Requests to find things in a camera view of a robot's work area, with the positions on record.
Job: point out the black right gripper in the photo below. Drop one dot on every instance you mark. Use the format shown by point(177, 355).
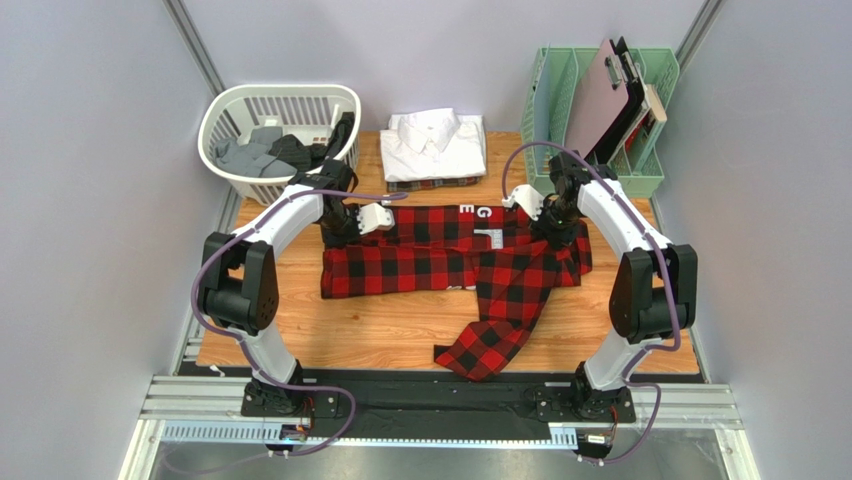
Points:
point(552, 224)

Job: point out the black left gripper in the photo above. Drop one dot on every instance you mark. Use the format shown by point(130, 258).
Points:
point(341, 241)

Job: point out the red black plaid shirt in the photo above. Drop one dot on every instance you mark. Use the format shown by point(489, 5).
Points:
point(495, 252)

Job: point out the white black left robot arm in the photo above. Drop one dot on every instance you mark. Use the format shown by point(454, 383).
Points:
point(236, 289)

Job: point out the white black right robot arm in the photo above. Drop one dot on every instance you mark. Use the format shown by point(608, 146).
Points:
point(654, 292)

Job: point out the folded tartan shirt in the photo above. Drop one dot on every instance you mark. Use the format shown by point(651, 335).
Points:
point(430, 184)

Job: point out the black shirt in basket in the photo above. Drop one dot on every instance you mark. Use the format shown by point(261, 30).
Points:
point(290, 150)

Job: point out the red book in organizer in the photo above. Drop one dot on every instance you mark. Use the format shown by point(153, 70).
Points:
point(639, 138)

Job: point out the grey shirt in basket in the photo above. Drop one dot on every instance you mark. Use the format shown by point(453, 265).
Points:
point(253, 159)

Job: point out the folded white shirt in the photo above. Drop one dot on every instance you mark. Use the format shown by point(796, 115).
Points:
point(437, 144)

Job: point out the white laundry basket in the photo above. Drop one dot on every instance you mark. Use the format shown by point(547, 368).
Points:
point(309, 112)

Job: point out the pink clipboard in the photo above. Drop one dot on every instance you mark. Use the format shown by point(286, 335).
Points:
point(598, 98)

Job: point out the black clipboard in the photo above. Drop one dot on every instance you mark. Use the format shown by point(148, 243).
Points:
point(614, 138)

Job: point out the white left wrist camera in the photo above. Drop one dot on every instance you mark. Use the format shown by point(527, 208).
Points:
point(375, 216)

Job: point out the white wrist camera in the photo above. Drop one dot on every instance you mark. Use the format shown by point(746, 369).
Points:
point(375, 216)
point(527, 198)

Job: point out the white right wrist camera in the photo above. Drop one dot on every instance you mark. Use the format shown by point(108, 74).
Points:
point(527, 198)

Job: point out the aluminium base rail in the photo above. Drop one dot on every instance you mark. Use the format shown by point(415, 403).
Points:
point(192, 408)

